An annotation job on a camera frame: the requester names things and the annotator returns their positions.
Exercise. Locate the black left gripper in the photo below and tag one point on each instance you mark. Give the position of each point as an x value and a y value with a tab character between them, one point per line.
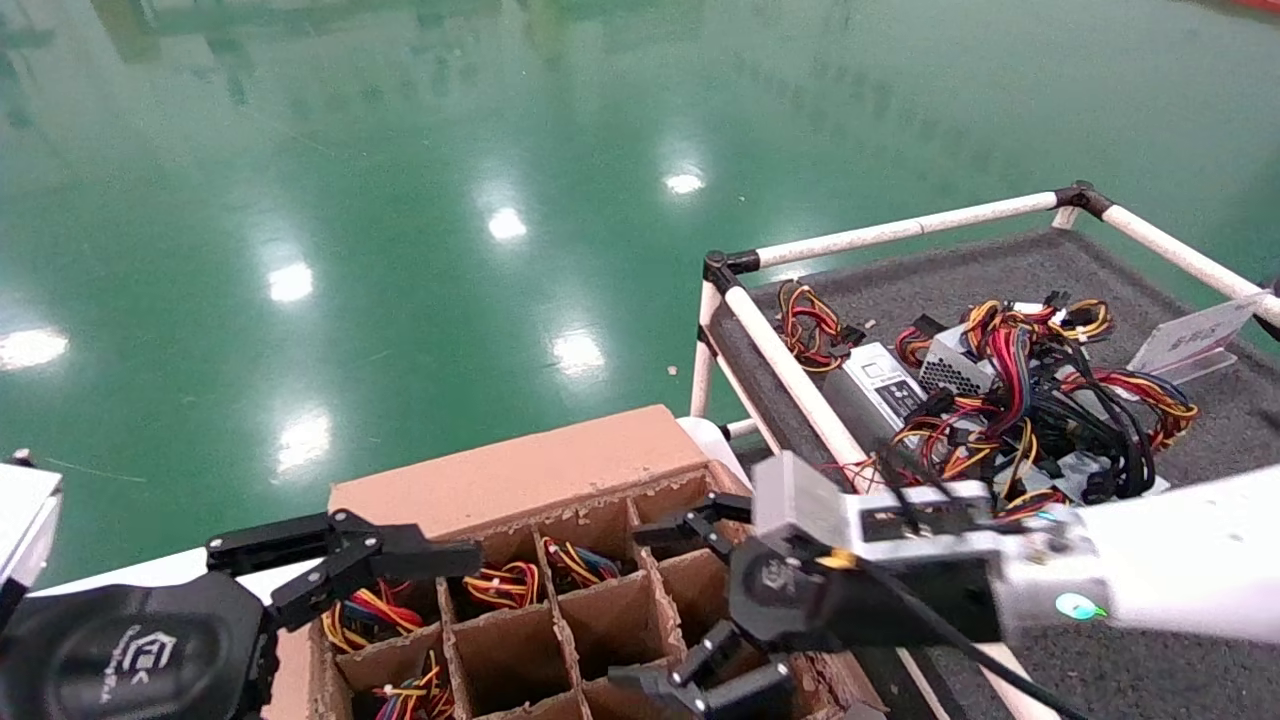
120	650

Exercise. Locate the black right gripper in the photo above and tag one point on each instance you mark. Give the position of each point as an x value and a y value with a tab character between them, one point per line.
880	600

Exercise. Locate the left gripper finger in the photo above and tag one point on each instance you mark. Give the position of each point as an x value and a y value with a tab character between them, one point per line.
420	558

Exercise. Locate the grey power supply unit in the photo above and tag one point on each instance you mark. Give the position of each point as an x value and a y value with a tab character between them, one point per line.
583	565

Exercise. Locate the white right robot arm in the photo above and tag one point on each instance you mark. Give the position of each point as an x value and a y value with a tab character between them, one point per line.
1180	560

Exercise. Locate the cardboard box with dividers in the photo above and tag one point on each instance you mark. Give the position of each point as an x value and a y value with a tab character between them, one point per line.
520	470

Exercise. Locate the silver power supply white label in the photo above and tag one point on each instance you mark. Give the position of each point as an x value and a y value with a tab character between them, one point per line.
885	385

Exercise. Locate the silver power supply perforated side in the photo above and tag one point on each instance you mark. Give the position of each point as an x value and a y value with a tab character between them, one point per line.
948	372

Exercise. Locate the flat silver power supply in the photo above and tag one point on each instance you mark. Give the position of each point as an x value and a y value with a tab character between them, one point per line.
1085	470

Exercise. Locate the clear acrylic sign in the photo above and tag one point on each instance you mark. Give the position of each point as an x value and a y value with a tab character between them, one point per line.
1195	340

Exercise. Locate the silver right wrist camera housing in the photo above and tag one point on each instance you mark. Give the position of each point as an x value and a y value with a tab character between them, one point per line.
800	500

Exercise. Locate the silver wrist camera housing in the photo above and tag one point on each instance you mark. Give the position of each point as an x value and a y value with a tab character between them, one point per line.
800	500
28	520

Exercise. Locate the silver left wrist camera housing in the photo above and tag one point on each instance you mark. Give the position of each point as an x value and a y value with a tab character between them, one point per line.
28	520

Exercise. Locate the white pipe frame cart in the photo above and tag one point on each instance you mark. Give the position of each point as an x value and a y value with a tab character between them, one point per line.
1000	270

